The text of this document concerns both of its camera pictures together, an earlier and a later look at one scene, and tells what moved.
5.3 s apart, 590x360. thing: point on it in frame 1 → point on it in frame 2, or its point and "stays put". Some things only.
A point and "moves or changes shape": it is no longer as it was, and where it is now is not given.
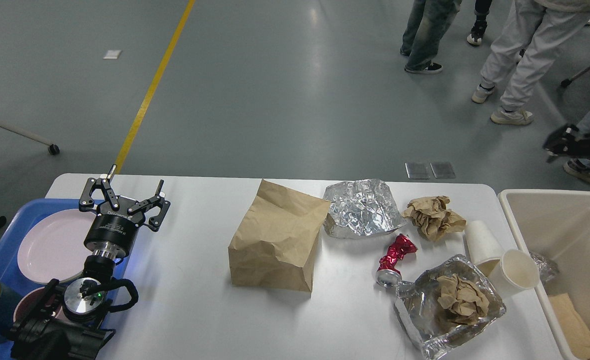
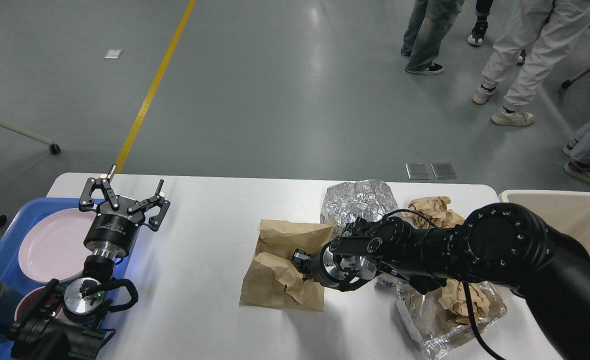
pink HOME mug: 30,300 stays put
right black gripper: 562,140 → 337,270
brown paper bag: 275,245 moves or changes shape
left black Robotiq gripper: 113,232 stays put
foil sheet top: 360,208 stays put
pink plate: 51,248 stays put
